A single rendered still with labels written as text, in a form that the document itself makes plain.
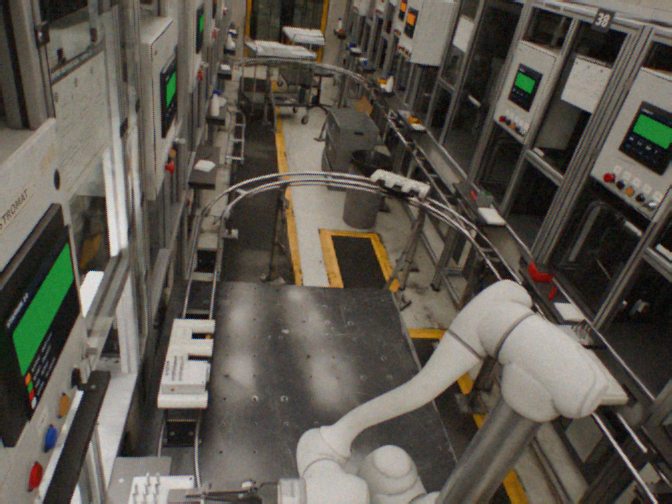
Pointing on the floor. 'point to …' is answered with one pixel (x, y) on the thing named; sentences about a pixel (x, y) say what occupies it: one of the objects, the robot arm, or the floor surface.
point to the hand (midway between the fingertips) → (183, 503)
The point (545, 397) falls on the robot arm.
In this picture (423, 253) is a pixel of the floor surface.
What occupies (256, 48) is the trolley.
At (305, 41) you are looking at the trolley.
